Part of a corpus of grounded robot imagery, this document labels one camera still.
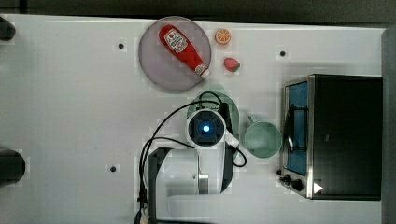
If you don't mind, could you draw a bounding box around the black cylinder post lower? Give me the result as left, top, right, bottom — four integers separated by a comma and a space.
0, 149, 26, 188

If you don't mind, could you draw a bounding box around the grey round plate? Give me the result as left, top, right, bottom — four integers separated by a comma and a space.
138, 16, 211, 91

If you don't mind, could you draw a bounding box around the black cylinder post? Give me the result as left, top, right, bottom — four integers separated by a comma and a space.
0, 149, 26, 188
0, 18, 16, 41

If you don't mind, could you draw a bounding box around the mint green cup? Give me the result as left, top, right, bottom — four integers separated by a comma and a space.
244, 116, 282, 159

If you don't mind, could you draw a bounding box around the black cylinder post upper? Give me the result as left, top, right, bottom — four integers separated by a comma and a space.
0, 18, 16, 41

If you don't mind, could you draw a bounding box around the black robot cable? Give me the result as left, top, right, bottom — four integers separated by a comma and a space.
134, 91, 248, 224

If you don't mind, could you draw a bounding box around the black toaster oven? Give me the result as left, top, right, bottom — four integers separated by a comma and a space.
277, 74, 383, 201

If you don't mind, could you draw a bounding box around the red ketchup bottle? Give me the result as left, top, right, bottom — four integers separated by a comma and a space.
159, 24, 211, 78

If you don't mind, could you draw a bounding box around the strawberry toy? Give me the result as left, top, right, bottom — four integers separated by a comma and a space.
223, 58, 240, 72

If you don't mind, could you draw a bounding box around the orange slice toy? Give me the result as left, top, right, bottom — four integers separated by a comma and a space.
215, 29, 232, 45

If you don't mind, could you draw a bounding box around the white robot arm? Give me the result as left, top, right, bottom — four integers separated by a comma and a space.
147, 104, 239, 224

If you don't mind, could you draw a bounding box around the mint green strainer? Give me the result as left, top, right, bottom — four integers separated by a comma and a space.
193, 84, 240, 138

